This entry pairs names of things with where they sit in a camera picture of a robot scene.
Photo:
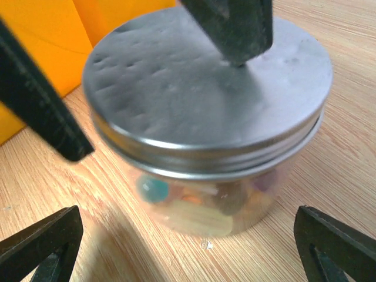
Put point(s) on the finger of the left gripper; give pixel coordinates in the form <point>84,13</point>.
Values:
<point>240,29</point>
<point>27,93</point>

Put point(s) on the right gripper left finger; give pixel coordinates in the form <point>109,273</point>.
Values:
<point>48,247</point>

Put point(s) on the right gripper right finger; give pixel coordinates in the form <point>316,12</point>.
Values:
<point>331,250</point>

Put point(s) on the orange three-compartment bin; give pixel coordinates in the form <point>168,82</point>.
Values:
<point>59,34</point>

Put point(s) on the round metal lid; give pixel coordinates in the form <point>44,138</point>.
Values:
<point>164,98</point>

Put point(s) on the clear plastic jar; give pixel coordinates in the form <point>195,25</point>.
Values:
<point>211,202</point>

